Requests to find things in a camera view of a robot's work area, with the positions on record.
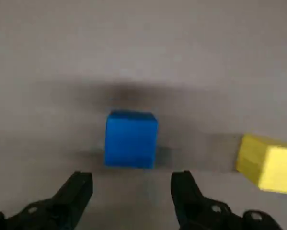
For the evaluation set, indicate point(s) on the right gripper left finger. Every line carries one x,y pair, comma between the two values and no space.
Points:
69,203

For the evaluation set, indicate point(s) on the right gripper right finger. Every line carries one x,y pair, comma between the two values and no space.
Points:
193,210

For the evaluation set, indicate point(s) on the blue block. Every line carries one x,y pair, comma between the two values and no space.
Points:
131,141

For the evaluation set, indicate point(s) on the yellow block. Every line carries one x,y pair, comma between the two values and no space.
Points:
272,165

